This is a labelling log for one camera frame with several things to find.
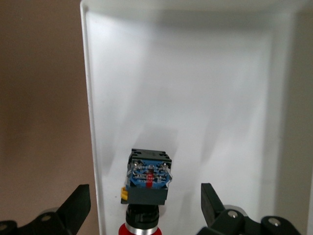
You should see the brown table mat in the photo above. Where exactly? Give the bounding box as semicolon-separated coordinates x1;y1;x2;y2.
0;0;101;235

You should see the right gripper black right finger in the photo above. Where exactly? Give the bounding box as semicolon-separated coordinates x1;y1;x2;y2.
197;182;309;235

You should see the white plastic drawer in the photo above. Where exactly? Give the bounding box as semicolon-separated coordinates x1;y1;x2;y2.
79;0;304;235

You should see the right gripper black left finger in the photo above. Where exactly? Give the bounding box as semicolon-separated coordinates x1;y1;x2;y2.
0;183;92;235

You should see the red push button switch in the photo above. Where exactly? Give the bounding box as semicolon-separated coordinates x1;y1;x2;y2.
118;147;173;235

